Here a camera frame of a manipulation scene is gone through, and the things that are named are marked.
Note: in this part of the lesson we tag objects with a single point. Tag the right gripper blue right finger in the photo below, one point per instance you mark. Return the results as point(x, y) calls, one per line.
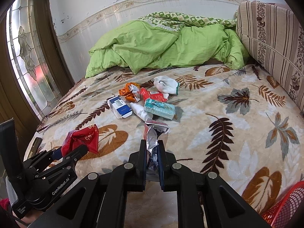
point(167, 177)

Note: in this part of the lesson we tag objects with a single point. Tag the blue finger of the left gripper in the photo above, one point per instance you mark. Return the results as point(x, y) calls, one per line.
point(70, 158)

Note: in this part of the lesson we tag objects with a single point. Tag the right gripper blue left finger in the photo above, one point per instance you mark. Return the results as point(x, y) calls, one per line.
point(137, 175)

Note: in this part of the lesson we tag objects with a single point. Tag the silver foil wrapper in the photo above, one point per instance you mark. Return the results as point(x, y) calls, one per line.
point(153, 129)

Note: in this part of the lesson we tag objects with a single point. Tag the red wrapper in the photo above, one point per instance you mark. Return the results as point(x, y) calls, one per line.
point(87, 136)

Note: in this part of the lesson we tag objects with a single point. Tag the white plastic bottle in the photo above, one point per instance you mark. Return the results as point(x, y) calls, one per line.
point(140, 112)

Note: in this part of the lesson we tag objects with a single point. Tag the teal tissue pack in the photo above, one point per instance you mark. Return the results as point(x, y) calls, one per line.
point(159, 108)

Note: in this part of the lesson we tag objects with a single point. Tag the small white blue box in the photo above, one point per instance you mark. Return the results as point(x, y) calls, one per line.
point(119, 108)

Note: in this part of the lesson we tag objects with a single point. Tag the red torn carton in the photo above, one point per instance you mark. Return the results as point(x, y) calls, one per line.
point(155, 95)

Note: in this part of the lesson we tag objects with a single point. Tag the orange foil wrapper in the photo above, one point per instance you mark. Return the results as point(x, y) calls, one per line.
point(131, 92)

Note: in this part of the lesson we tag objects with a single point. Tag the white crumpled sock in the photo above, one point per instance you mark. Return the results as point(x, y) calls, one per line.
point(166, 85)

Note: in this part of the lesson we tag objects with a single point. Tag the leaf patterned bed blanket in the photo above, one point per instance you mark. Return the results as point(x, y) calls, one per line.
point(239, 123)

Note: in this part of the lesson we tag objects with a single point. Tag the stained glass door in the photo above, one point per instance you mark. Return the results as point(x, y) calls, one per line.
point(27, 59)

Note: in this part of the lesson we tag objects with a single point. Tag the green quilt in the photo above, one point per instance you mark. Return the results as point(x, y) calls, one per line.
point(168, 39)

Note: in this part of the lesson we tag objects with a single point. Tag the red plastic basket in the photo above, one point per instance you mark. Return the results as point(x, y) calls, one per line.
point(282, 212)

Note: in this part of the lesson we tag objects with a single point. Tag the striped floral headboard cushion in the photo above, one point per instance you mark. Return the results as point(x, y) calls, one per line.
point(273, 36)

